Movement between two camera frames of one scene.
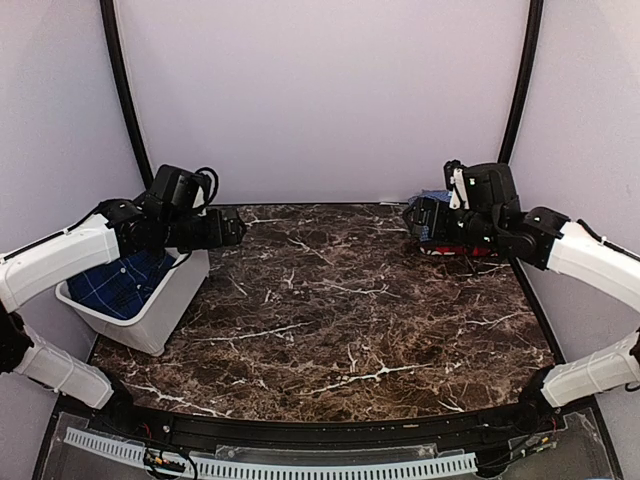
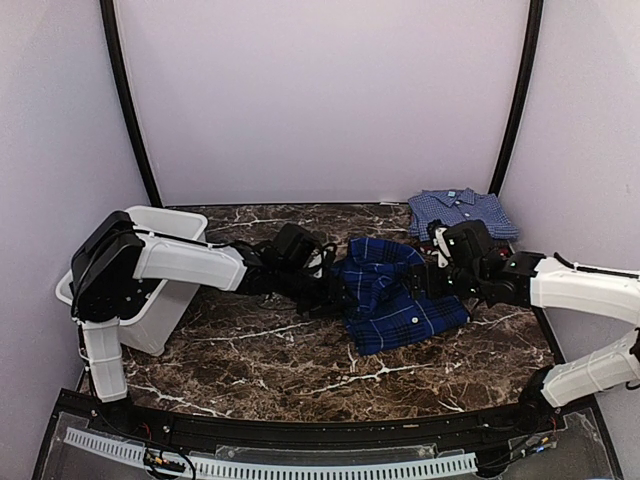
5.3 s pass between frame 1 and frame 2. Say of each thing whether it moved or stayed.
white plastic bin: stayed
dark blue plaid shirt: moved
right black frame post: stayed
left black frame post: stayed
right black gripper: moved
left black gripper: moved
